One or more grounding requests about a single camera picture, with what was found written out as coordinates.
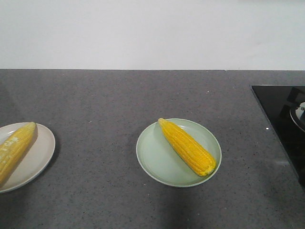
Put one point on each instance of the yellow corn cob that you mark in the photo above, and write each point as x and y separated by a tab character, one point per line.
200	161

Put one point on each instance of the black glass gas stove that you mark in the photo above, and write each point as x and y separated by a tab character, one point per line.
284	106

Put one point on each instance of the orange-yellow corn cob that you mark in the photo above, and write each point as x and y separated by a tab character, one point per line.
14	148

